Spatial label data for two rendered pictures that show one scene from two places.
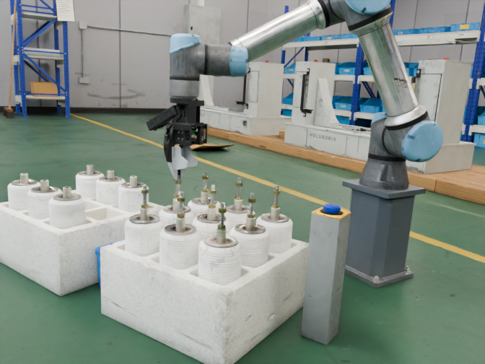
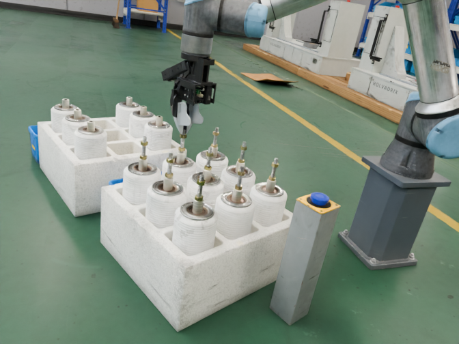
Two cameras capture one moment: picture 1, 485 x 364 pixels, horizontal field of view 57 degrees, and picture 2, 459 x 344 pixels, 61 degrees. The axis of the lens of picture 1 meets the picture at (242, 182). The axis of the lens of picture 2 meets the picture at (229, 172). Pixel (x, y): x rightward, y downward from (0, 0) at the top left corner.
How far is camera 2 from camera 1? 29 cm
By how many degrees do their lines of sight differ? 16
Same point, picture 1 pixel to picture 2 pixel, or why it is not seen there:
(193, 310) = (160, 269)
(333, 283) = (304, 273)
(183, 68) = (195, 23)
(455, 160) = not seen: outside the picture
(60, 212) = (80, 144)
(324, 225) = (306, 216)
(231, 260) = (201, 233)
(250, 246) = (230, 218)
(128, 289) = (118, 231)
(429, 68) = not seen: outside the picture
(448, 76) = not seen: outside the picture
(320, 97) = (393, 46)
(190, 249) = (171, 210)
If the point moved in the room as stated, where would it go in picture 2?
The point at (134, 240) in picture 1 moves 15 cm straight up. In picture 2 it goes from (128, 188) to (131, 132)
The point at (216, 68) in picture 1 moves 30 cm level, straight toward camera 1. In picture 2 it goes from (229, 26) to (193, 34)
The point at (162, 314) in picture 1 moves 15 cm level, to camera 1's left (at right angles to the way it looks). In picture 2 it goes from (139, 263) to (84, 246)
